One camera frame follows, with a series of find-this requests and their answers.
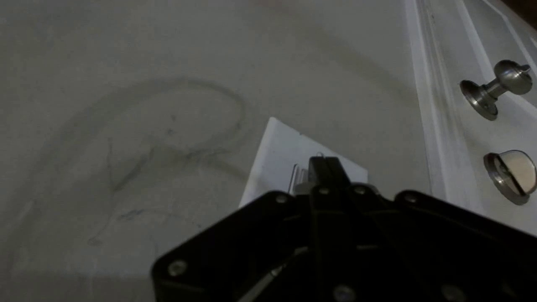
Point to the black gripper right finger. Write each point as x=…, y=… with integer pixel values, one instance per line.
x=425, y=251

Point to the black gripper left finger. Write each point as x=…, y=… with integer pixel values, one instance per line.
x=262, y=251

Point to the white light switch plate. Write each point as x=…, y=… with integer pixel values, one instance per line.
x=274, y=161

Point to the silver deadbolt thumb turn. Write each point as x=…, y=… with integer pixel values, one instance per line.
x=514, y=174

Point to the white door with deadbolt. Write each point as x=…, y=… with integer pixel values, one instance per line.
x=475, y=139

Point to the round silver door knob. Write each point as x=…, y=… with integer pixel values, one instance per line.
x=495, y=87

